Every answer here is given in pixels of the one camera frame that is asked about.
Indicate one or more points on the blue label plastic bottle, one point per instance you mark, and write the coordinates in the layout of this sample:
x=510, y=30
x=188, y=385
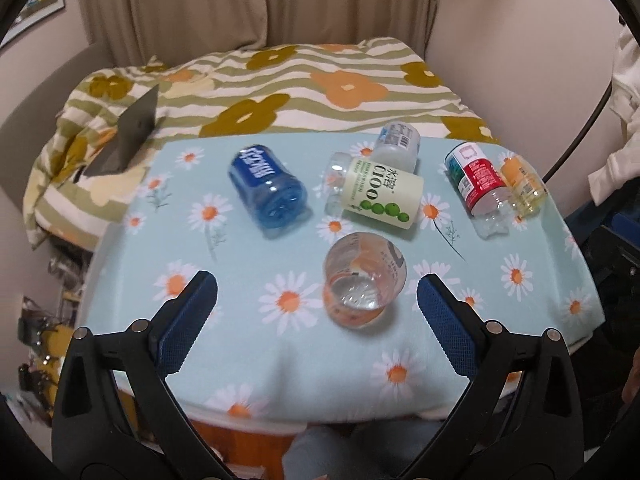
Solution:
x=265, y=185

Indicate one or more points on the light blue daisy tablecloth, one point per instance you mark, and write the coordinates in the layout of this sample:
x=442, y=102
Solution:
x=280, y=360

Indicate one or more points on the framed wall picture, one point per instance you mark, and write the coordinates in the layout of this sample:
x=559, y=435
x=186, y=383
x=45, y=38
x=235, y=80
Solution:
x=37, y=7

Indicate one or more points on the clear bottle with white label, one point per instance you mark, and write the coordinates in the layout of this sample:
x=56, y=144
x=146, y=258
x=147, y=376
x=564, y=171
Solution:
x=400, y=142

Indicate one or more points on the striped floral blanket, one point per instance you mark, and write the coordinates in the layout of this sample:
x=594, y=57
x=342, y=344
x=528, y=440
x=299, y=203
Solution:
x=300, y=95

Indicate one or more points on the white garment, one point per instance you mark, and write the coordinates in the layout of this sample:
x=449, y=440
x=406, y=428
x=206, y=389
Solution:
x=622, y=110

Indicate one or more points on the dark bag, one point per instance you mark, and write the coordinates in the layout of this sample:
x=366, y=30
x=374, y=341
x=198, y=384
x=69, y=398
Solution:
x=615, y=270

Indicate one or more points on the red label plastic bottle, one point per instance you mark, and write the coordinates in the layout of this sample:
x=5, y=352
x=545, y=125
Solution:
x=475, y=177

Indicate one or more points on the dark grey flat panel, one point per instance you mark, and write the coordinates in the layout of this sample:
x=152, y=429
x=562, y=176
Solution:
x=130, y=130

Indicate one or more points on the cluttered shelf items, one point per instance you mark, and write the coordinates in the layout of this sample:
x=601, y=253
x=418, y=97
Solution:
x=50, y=340

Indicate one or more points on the person's leg in jeans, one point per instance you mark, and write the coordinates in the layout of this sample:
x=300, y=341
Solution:
x=350, y=450

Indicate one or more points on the clear cup with orange print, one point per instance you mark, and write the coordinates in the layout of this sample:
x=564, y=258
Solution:
x=362, y=285

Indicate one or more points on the orange label plastic bottle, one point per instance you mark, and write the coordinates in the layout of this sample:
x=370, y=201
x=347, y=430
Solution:
x=522, y=185

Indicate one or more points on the orange wooden table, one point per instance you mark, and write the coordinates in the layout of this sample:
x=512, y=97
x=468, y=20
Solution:
x=240, y=440

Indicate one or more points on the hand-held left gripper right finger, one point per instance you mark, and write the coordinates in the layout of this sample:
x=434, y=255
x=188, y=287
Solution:
x=445, y=320

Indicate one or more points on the pale green label bottle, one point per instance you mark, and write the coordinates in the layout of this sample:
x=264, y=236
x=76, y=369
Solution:
x=382, y=192

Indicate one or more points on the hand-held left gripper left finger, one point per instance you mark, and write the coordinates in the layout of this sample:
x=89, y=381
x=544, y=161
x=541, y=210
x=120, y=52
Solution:
x=187, y=317

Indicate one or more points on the beige curtain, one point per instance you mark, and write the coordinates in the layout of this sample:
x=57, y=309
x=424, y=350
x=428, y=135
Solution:
x=250, y=5

